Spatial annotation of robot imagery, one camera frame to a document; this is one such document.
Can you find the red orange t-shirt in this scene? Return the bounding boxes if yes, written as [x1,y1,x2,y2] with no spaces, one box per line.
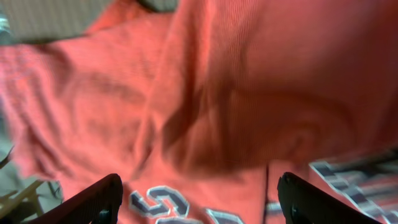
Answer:
[1,0,397,223]

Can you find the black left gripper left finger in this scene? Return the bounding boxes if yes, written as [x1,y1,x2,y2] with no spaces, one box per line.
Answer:
[29,174,123,224]

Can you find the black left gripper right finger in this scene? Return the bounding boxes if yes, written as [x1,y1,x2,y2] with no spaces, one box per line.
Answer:
[277,172,381,224]

